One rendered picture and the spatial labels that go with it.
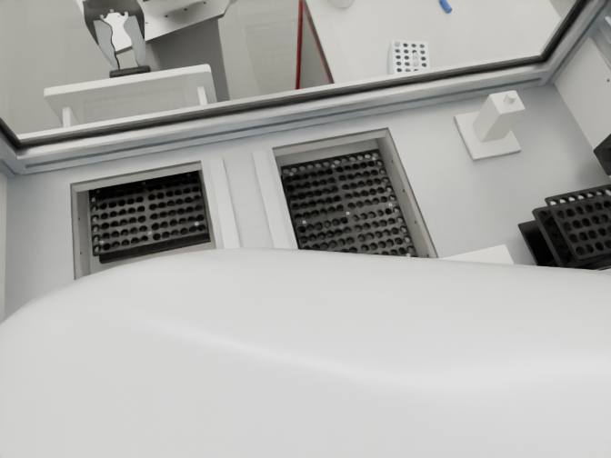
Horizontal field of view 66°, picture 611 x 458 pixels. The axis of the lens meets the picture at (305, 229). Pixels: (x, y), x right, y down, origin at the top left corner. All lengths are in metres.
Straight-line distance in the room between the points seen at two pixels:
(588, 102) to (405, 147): 0.31
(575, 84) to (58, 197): 0.86
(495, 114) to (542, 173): 0.14
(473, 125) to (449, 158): 0.07
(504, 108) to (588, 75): 0.19
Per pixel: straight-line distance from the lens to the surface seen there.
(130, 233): 0.78
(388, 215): 0.78
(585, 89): 0.93
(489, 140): 0.84
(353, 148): 0.91
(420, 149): 0.80
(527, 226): 0.79
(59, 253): 0.75
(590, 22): 0.91
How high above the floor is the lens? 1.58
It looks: 65 degrees down
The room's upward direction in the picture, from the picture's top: 6 degrees clockwise
